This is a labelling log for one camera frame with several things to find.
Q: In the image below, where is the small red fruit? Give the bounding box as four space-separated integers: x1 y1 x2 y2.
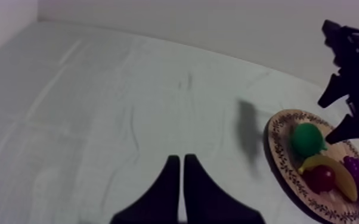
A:
303 164 336 194

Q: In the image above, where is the round wooden board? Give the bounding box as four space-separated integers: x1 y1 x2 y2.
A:
266 108 359 224

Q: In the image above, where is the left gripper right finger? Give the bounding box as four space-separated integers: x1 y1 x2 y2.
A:
183 154 267 224

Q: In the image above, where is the yellow toy banana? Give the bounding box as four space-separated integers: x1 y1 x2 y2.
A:
298 154 358 203

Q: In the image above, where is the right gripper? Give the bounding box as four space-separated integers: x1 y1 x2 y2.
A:
317 19 359 145

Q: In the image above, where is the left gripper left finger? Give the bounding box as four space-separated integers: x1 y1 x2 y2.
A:
110 154 181 224

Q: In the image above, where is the green toy pear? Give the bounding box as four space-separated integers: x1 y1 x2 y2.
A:
290 122 328 158

